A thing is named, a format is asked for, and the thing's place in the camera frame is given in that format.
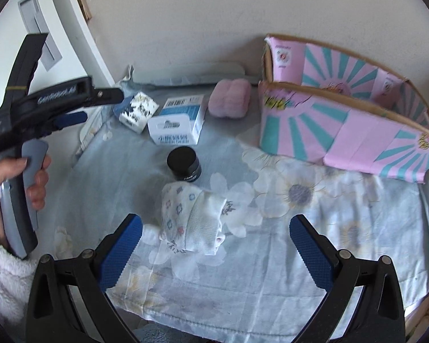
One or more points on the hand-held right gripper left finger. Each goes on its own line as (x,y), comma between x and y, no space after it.
(123,250)

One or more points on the white window frame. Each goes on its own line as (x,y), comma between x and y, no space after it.
(68,25)

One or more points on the pink fluffy pad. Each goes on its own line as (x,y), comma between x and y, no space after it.
(228,98)

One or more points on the white black-printed tissue pack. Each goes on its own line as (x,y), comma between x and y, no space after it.
(139,110)

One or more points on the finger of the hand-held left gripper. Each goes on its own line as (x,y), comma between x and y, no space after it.
(109,95)
(71,119)

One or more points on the white floral socks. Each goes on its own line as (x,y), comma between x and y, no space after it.
(189,218)

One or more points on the pink teal cardboard box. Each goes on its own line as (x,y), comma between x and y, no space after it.
(307,128)

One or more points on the black round jar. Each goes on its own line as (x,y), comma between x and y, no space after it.
(182,162)

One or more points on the pale blue floral blanket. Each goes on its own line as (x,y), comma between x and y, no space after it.
(271,293)

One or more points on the white and blue carton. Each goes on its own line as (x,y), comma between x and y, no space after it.
(178,121)

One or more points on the person's left forearm white sleeve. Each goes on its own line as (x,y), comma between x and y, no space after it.
(3,278)

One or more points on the small brown wooden piece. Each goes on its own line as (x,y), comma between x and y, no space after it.
(84,5)

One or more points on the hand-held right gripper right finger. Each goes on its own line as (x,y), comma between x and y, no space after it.
(309,250)

